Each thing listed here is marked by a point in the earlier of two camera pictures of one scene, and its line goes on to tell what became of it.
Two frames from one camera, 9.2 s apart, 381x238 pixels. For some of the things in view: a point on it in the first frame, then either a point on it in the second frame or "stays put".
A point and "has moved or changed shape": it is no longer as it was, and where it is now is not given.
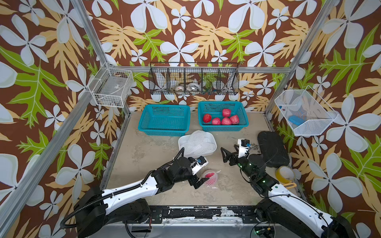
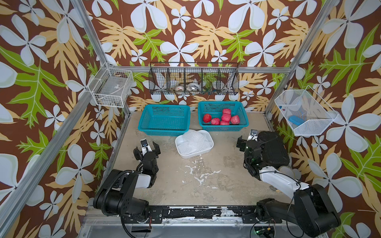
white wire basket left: [112, 87] stays put
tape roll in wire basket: [179, 88] stays put
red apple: [216, 121] stays put
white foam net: [198, 147] has moved or changed shape
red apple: [207, 118] stays put
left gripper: [192, 180] -> [138, 156]
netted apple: [211, 175] -> [226, 117]
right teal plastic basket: [215, 109] stays put
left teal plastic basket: [165, 120] stays put
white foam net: [213, 176] -> [193, 139]
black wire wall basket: [194, 78] stays put
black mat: [272, 149] stays put
